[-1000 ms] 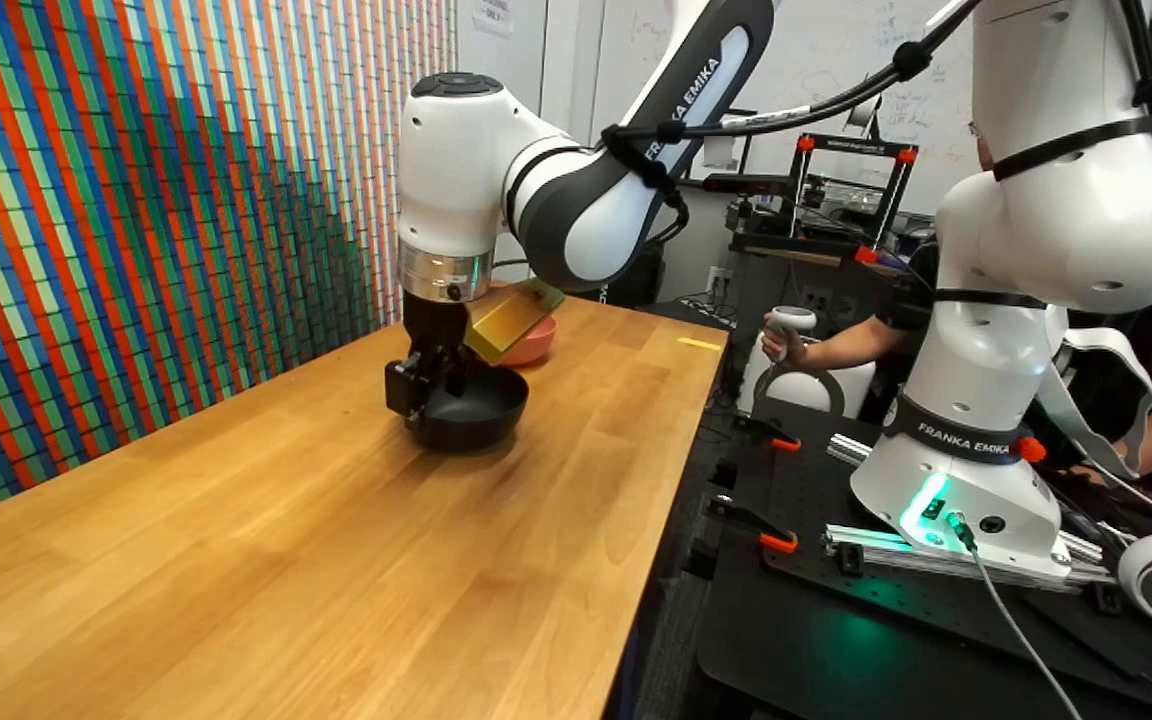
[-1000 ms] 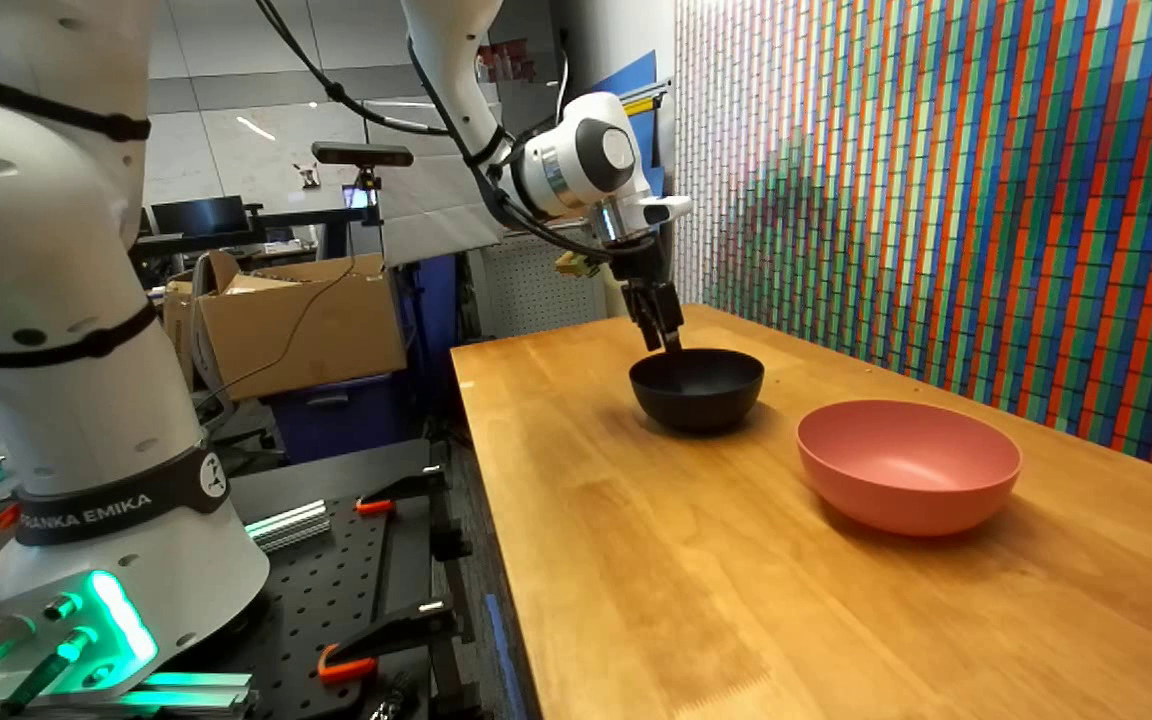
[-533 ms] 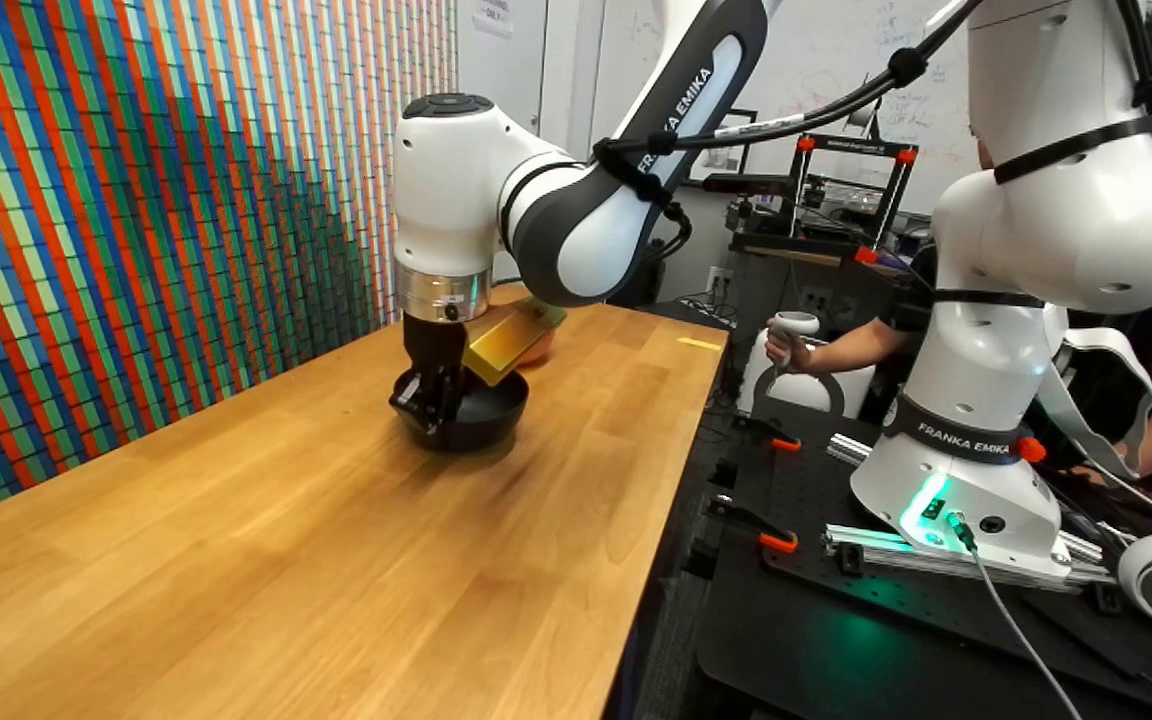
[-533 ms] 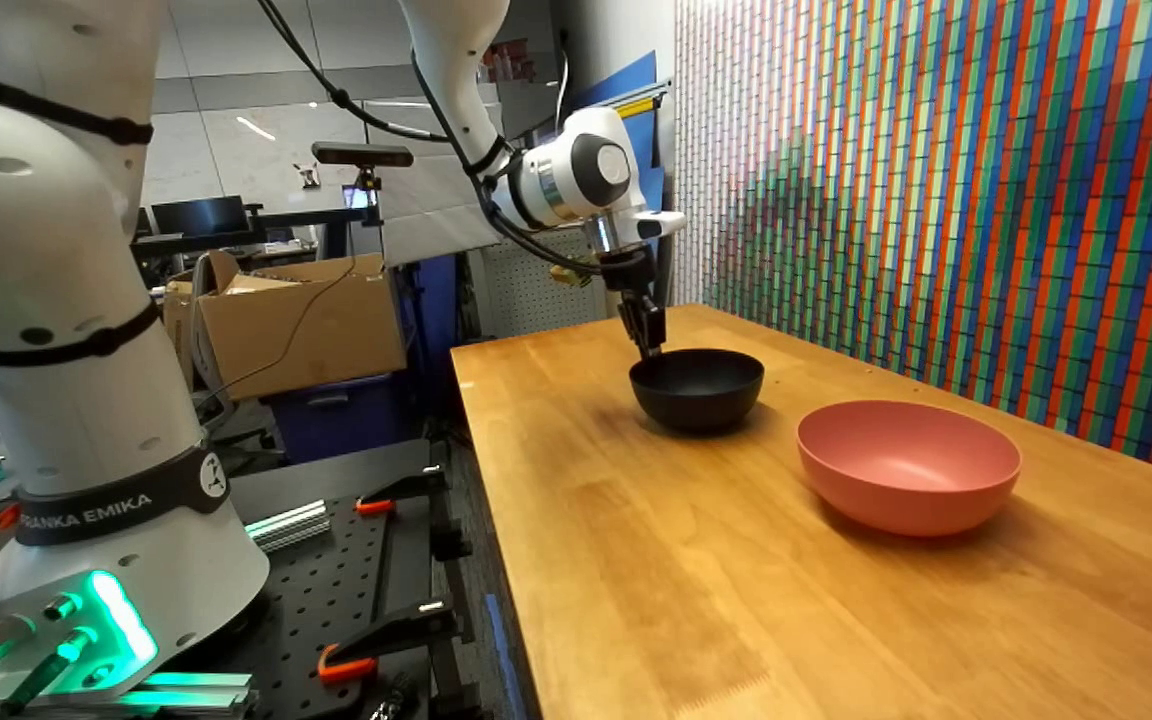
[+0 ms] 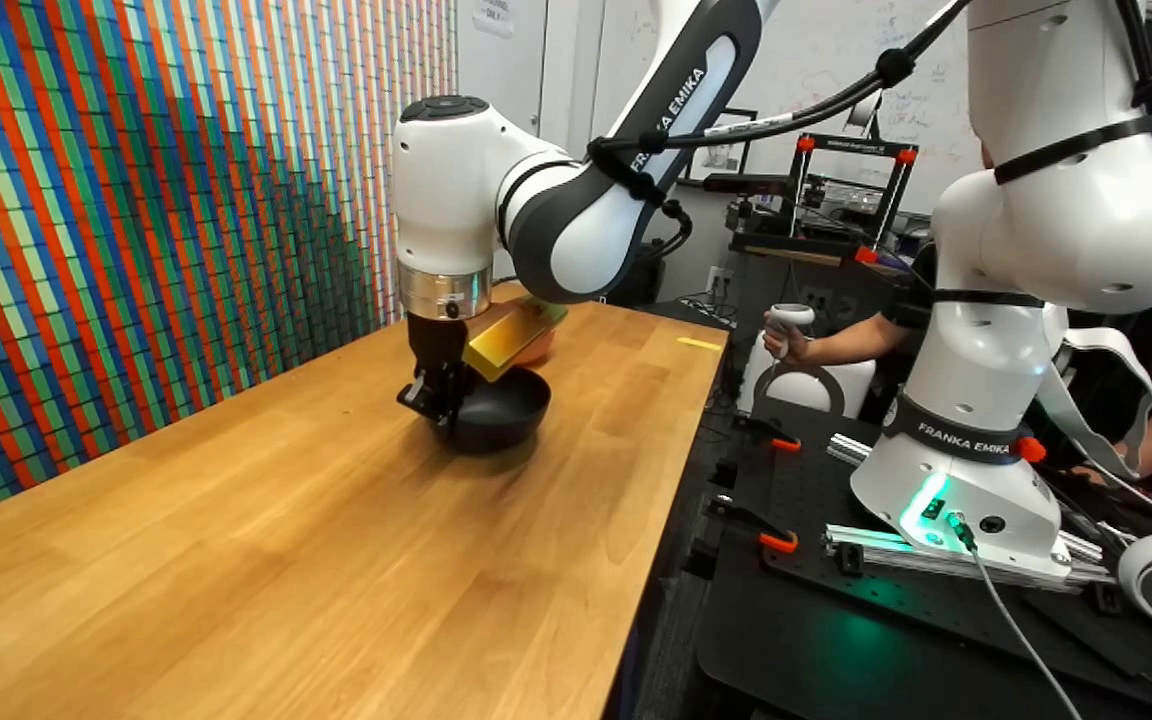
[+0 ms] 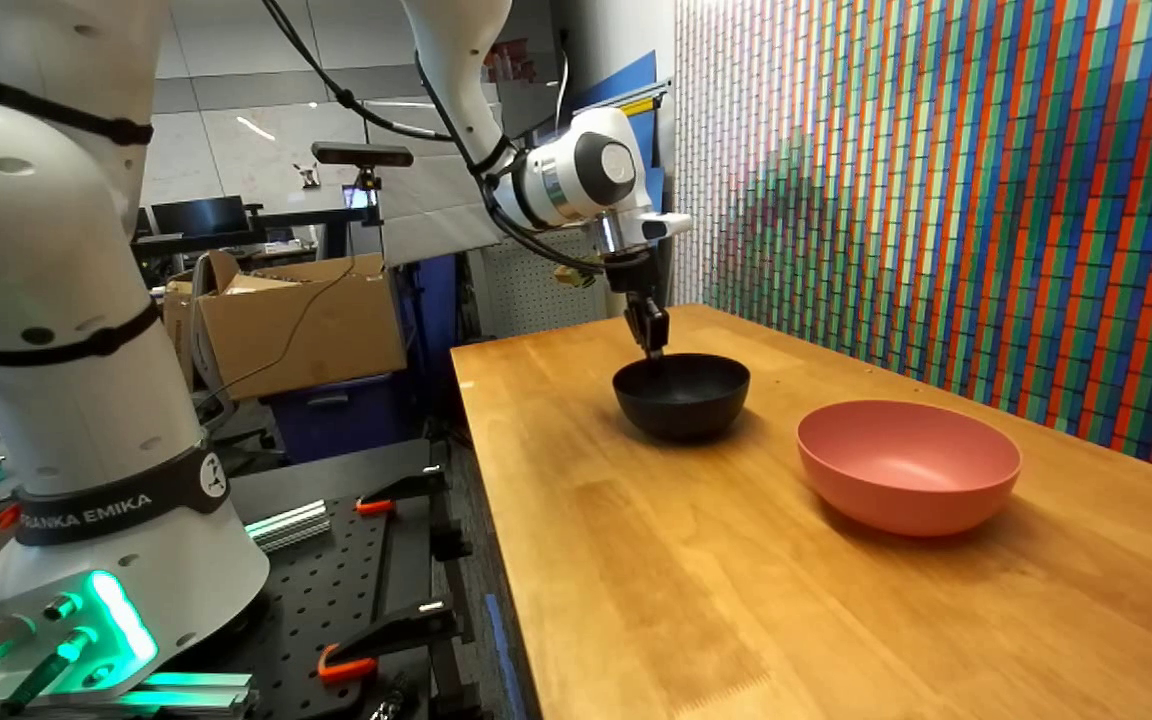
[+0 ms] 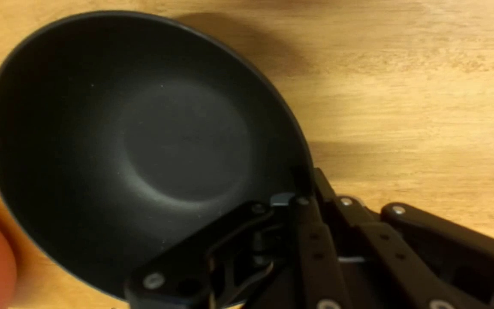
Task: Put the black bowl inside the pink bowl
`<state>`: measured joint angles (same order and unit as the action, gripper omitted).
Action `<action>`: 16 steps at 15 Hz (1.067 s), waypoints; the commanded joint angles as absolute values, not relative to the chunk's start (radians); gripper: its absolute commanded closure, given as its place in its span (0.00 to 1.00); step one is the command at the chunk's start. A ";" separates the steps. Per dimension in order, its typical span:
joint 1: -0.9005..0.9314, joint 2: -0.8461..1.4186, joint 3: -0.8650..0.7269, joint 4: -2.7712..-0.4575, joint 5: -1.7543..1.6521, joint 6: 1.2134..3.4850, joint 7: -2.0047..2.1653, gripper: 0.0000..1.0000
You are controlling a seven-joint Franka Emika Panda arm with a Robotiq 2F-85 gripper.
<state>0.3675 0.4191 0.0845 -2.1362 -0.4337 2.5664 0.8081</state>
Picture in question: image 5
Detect white robot base cable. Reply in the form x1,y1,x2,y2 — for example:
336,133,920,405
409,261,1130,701
953,524,1087,720

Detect person bare forearm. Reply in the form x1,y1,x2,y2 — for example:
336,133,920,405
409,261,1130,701
803,310,930,370

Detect white rounded device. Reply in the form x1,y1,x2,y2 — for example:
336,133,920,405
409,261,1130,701
731,302,880,423

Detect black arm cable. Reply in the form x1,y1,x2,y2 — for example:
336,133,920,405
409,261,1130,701
588,0,975,257

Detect person hand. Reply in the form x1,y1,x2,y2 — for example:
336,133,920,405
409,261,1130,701
761,318,814,370

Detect colourful striped wall panel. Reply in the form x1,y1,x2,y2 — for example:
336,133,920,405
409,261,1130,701
0,0,463,533

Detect black orange 3D printer frame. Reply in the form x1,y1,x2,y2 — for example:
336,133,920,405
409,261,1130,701
725,130,930,274

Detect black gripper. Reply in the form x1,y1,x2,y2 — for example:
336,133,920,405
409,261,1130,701
392,310,477,433

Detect yellowish wrist camera box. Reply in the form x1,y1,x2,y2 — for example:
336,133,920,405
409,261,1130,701
458,295,570,384

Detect black bowl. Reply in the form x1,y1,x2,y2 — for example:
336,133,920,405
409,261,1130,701
427,365,556,456

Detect orange black clamp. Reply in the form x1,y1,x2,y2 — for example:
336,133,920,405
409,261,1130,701
731,414,809,465
708,491,803,563

